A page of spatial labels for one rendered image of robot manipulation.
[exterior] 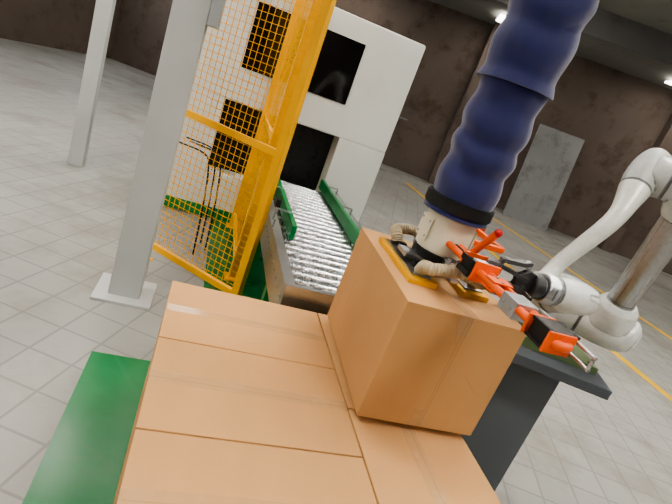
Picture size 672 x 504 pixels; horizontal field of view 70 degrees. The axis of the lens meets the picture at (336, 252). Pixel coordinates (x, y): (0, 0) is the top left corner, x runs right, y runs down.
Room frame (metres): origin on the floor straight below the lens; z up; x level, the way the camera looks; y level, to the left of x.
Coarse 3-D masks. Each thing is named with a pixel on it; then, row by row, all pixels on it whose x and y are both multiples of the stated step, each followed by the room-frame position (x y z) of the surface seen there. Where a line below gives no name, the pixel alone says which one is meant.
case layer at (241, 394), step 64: (192, 320) 1.46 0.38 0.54; (256, 320) 1.61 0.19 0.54; (320, 320) 1.81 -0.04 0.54; (192, 384) 1.14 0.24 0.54; (256, 384) 1.25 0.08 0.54; (320, 384) 1.37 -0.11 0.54; (128, 448) 1.18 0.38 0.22; (192, 448) 0.92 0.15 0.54; (256, 448) 1.00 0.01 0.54; (320, 448) 1.08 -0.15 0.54; (384, 448) 1.18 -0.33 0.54; (448, 448) 1.29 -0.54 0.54
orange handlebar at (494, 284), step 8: (480, 232) 1.85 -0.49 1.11; (456, 248) 1.44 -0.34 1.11; (464, 248) 1.48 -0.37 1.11; (488, 248) 1.68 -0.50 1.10; (496, 248) 1.69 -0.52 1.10; (504, 248) 1.71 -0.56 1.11; (480, 272) 1.29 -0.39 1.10; (488, 280) 1.24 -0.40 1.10; (496, 280) 1.23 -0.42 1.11; (504, 280) 1.26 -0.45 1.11; (488, 288) 1.23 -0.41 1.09; (496, 288) 1.20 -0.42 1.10; (504, 288) 1.23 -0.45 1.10; (512, 288) 1.23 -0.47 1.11; (520, 312) 1.08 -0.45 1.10; (536, 312) 1.11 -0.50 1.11; (552, 344) 0.97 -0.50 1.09; (560, 344) 0.96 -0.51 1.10; (568, 344) 0.97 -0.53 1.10; (568, 352) 0.96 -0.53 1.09
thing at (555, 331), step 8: (528, 320) 1.04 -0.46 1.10; (536, 320) 1.02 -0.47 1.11; (544, 320) 1.02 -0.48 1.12; (552, 320) 1.04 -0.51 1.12; (528, 328) 1.04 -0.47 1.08; (536, 328) 1.02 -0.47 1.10; (544, 328) 1.00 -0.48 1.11; (552, 328) 0.99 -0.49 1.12; (560, 328) 1.01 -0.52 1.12; (528, 336) 1.02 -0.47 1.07; (536, 336) 1.01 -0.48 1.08; (544, 336) 0.99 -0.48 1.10; (552, 336) 0.97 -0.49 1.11; (560, 336) 0.97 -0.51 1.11; (568, 336) 0.98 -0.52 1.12; (536, 344) 0.99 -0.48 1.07; (544, 344) 0.96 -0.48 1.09; (552, 352) 0.97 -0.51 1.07; (560, 352) 0.98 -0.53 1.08
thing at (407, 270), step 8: (384, 240) 1.67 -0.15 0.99; (384, 248) 1.62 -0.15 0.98; (392, 248) 1.60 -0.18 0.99; (392, 256) 1.54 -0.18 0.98; (400, 256) 1.53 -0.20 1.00; (400, 264) 1.47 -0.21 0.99; (408, 264) 1.48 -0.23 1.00; (416, 264) 1.48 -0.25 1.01; (408, 272) 1.42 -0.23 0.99; (408, 280) 1.38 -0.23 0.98; (416, 280) 1.39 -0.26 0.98; (424, 280) 1.40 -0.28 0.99; (432, 280) 1.43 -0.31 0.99; (432, 288) 1.41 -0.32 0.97
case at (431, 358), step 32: (352, 256) 1.78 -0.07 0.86; (384, 256) 1.55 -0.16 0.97; (352, 288) 1.66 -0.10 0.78; (384, 288) 1.41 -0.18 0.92; (416, 288) 1.36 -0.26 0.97; (448, 288) 1.47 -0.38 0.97; (352, 320) 1.54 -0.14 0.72; (384, 320) 1.32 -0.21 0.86; (416, 320) 1.25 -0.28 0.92; (448, 320) 1.28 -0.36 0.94; (480, 320) 1.30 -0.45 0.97; (512, 320) 1.40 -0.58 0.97; (352, 352) 1.44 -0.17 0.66; (384, 352) 1.24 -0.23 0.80; (416, 352) 1.26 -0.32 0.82; (448, 352) 1.29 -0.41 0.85; (480, 352) 1.32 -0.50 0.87; (512, 352) 1.35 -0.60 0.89; (352, 384) 1.34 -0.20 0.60; (384, 384) 1.25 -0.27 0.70; (416, 384) 1.28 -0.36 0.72; (448, 384) 1.31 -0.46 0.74; (480, 384) 1.33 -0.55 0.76; (384, 416) 1.26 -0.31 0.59; (416, 416) 1.29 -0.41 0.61; (448, 416) 1.32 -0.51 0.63; (480, 416) 1.35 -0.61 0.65
